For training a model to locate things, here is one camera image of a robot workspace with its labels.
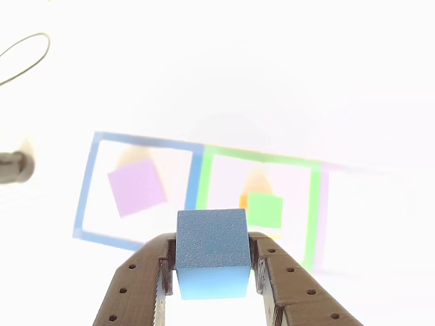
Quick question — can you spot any green square block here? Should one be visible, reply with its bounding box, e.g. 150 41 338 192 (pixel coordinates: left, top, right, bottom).
247 192 284 229

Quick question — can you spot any small blue cube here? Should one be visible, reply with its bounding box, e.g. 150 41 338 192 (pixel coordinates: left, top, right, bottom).
175 208 252 301

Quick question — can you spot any purple square block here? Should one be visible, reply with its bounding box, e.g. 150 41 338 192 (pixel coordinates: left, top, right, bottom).
107 158 169 219

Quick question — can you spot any orange square block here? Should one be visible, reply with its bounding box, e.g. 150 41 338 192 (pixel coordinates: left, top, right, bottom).
239 166 283 242

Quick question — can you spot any purple tape square outline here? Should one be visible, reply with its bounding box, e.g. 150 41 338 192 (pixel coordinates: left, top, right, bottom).
317 162 402 272

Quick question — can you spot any blue tape square outline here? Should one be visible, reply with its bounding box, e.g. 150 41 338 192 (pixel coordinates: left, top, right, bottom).
71 131 205 253

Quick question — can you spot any green tape square outline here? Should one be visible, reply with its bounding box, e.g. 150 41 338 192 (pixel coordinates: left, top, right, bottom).
195 145 323 273

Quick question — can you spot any black tripod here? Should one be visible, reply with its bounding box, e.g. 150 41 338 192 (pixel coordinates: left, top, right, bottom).
0 151 35 186

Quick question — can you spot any thin dark cable loop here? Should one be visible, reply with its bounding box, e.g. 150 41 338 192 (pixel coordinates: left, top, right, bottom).
0 32 52 86

